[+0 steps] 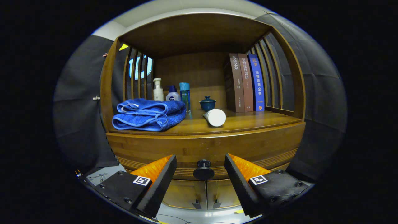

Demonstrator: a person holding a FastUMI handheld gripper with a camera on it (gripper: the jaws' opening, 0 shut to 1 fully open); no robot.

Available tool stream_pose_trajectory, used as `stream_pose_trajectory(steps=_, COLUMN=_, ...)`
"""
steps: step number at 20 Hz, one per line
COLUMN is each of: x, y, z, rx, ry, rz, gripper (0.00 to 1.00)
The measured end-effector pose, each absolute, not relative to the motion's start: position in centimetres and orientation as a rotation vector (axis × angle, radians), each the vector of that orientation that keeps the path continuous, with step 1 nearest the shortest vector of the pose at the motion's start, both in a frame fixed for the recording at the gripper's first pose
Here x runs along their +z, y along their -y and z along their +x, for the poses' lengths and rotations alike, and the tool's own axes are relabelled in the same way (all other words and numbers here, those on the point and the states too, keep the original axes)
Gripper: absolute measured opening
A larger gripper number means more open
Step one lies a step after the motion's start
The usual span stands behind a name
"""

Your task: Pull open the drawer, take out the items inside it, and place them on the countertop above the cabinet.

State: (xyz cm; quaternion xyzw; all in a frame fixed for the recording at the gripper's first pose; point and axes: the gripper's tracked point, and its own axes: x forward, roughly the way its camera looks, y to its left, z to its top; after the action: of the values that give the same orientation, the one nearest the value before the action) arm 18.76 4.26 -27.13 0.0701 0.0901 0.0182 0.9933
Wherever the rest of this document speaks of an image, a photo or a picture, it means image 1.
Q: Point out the wooden cabinet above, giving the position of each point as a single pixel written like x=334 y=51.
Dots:
x=199 y=71

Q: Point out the small black electronic box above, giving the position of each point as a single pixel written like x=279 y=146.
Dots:
x=80 y=174

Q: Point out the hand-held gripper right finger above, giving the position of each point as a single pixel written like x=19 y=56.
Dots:
x=242 y=189

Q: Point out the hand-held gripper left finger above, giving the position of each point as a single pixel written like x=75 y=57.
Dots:
x=157 y=189

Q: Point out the blue book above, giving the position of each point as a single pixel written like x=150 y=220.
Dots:
x=257 y=84

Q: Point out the wooden drawer with black knob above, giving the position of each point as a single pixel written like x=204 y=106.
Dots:
x=199 y=146

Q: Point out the blue folded towel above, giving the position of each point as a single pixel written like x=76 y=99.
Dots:
x=146 y=116

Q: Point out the yellow tape piece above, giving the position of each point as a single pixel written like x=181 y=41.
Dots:
x=238 y=211

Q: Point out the dark brown book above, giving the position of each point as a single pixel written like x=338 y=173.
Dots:
x=236 y=84

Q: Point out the wooden countertop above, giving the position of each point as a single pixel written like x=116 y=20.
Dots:
x=248 y=119

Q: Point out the white tube with green label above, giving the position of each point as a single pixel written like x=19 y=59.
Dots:
x=216 y=117

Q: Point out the dark blue lidded teacup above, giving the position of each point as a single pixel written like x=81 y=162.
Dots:
x=207 y=104

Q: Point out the reddish brown book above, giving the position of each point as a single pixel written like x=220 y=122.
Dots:
x=247 y=84

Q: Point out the clear blue bottle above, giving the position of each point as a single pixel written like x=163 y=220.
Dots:
x=185 y=95

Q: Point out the white pump bottle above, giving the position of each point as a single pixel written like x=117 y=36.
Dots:
x=158 y=91

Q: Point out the white bottle with blue cap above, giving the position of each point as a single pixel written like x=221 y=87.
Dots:
x=172 y=95

